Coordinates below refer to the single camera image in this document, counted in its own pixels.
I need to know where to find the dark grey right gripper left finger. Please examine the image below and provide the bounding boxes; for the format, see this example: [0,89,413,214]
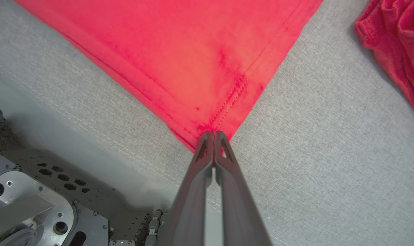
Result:
[156,132,215,246]

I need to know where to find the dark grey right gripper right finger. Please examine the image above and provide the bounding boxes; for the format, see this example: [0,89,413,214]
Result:
[214,131,273,246]

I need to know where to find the red and white shirt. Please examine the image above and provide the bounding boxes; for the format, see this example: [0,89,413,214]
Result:
[14,0,323,153]

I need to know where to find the red shorts with number print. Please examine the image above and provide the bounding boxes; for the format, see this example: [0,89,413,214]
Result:
[354,0,414,119]

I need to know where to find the grey fabric sofa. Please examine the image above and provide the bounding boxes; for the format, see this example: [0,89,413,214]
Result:
[0,0,414,246]

